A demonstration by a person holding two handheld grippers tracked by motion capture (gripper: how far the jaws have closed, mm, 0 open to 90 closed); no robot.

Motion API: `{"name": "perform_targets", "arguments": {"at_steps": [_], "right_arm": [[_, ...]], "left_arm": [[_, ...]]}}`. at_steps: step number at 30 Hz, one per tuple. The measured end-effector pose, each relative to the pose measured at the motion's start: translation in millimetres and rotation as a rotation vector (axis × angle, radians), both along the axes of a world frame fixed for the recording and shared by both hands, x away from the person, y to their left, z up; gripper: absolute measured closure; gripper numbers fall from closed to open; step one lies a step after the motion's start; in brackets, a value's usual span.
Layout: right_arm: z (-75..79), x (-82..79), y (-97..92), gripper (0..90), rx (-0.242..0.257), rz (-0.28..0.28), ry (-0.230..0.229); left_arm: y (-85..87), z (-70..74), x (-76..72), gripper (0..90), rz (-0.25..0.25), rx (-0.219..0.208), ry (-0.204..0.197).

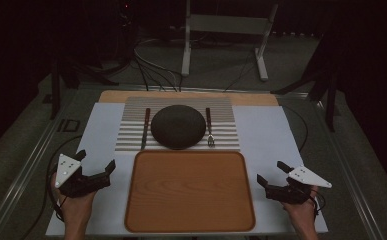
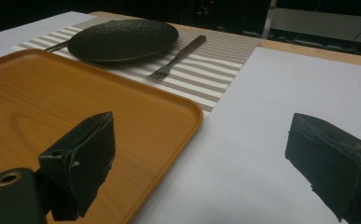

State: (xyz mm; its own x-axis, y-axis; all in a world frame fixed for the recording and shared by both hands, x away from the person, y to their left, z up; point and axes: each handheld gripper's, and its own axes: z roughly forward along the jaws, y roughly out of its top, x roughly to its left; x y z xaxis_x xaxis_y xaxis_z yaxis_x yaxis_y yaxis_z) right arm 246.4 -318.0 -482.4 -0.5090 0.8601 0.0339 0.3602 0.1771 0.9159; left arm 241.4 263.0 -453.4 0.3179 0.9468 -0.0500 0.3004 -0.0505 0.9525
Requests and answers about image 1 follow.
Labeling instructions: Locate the wooden tray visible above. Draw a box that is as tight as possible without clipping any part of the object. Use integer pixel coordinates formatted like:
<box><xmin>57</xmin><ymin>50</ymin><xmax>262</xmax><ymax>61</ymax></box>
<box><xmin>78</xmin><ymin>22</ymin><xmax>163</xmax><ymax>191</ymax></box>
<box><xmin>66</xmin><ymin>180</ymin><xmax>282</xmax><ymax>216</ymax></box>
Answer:
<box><xmin>124</xmin><ymin>150</ymin><xmax>257</xmax><ymax>234</ymax></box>

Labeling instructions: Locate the bundle of floor cables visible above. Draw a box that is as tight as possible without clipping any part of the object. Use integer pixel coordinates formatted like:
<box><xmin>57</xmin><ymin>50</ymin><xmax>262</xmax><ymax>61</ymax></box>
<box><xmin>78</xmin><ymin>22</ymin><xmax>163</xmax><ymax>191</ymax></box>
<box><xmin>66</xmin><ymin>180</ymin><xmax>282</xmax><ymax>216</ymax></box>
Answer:
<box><xmin>132</xmin><ymin>38</ymin><xmax>185</xmax><ymax>93</ymax></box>

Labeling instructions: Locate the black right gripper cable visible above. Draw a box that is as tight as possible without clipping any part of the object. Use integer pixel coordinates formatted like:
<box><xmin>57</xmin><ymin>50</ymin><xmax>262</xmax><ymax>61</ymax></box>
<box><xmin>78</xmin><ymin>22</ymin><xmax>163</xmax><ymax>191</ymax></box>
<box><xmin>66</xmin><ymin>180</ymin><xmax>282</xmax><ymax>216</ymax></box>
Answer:
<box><xmin>309</xmin><ymin>188</ymin><xmax>327</xmax><ymax>219</ymax></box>

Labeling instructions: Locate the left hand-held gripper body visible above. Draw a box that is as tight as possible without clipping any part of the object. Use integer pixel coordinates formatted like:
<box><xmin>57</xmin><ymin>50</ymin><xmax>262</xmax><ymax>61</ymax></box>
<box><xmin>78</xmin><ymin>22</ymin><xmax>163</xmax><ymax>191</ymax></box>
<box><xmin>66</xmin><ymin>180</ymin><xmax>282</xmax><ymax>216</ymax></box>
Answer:
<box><xmin>54</xmin><ymin>153</ymin><xmax>112</xmax><ymax>199</ymax></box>

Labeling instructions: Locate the grey metal stand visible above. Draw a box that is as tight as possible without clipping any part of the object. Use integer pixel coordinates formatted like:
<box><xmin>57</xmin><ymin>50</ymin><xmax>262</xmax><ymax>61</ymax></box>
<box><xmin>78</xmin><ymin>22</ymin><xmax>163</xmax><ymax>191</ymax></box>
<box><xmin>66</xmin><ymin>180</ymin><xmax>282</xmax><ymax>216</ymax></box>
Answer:
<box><xmin>180</xmin><ymin>0</ymin><xmax>280</xmax><ymax>82</ymax></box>

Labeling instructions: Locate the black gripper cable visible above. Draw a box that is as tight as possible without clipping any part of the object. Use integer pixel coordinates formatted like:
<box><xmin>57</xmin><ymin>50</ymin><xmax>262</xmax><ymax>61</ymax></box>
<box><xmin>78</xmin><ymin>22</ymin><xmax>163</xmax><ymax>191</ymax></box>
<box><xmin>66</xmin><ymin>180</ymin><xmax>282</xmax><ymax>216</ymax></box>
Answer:
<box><xmin>20</xmin><ymin>134</ymin><xmax>84</xmax><ymax>240</ymax></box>
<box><xmin>309</xmin><ymin>188</ymin><xmax>327</xmax><ymax>219</ymax></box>

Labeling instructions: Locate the brown-handled fork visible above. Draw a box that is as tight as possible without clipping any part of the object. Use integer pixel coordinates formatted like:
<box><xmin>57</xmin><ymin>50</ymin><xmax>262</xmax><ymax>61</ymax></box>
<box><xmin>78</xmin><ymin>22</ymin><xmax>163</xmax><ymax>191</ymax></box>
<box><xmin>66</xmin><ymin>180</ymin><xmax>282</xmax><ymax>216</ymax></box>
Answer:
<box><xmin>205</xmin><ymin>107</ymin><xmax>216</xmax><ymax>148</ymax></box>

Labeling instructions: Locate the brown-handled knife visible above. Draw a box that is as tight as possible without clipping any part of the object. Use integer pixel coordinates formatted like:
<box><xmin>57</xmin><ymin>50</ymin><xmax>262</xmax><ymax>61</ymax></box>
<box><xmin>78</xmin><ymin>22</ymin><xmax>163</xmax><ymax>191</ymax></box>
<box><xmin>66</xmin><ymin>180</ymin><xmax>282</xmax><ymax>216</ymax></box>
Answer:
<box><xmin>140</xmin><ymin>107</ymin><xmax>152</xmax><ymax>151</ymax></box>

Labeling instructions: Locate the black stand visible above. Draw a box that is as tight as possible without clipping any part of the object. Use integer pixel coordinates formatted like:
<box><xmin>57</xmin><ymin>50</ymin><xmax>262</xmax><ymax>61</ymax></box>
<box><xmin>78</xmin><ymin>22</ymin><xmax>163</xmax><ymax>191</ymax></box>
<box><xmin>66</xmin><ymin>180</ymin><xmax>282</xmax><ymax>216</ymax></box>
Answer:
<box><xmin>48</xmin><ymin>58</ymin><xmax>119</xmax><ymax>121</ymax></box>
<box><xmin>270</xmin><ymin>33</ymin><xmax>340</xmax><ymax>133</ymax></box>

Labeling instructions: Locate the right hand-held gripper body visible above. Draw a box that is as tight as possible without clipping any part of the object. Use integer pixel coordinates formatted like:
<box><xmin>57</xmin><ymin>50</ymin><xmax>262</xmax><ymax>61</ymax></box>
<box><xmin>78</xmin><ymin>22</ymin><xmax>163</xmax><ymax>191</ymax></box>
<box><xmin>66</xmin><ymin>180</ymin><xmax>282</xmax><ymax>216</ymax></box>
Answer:
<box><xmin>264</xmin><ymin>165</ymin><xmax>333</xmax><ymax>205</ymax></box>

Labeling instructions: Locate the person's left hand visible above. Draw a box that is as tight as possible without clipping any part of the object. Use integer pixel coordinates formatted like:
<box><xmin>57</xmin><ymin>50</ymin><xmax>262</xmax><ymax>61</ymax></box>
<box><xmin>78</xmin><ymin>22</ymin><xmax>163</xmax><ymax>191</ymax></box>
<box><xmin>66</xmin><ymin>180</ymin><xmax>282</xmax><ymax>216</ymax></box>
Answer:
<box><xmin>50</xmin><ymin>173</ymin><xmax>97</xmax><ymax>232</ymax></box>

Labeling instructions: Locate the striped grey placemat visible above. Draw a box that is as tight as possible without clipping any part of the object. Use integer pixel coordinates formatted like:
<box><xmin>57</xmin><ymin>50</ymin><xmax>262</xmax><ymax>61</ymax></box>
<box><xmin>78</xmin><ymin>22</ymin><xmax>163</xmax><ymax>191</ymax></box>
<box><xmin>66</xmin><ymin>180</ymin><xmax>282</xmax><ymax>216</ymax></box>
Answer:
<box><xmin>114</xmin><ymin>96</ymin><xmax>241</xmax><ymax>153</ymax></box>

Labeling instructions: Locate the person's right hand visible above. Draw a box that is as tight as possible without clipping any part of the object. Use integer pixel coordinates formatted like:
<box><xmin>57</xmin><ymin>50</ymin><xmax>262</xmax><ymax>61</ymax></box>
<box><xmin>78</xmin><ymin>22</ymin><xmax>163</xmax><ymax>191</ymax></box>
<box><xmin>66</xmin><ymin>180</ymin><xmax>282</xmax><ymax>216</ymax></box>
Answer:
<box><xmin>282</xmin><ymin>185</ymin><xmax>319</xmax><ymax>232</ymax></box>

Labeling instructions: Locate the white board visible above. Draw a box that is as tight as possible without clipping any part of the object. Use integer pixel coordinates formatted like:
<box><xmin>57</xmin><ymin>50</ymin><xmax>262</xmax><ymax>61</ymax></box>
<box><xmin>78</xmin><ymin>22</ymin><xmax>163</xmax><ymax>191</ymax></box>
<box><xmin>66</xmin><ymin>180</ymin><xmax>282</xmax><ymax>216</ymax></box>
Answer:
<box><xmin>45</xmin><ymin>101</ymin><xmax>329</xmax><ymax>238</ymax></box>

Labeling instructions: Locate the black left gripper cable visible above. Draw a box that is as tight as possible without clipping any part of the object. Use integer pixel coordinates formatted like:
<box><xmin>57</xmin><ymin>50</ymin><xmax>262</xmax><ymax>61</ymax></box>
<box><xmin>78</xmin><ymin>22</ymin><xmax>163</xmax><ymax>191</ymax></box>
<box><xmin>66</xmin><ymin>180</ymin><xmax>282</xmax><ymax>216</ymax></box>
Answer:
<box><xmin>20</xmin><ymin>134</ymin><xmax>84</xmax><ymax>240</ymax></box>

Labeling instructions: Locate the dark round plate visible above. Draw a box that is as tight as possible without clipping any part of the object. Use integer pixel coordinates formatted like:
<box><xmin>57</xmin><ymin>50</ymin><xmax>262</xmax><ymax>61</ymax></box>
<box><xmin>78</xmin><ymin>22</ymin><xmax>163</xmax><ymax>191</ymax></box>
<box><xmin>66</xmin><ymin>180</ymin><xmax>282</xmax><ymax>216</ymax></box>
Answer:
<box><xmin>150</xmin><ymin>104</ymin><xmax>207</xmax><ymax>151</ymax></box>

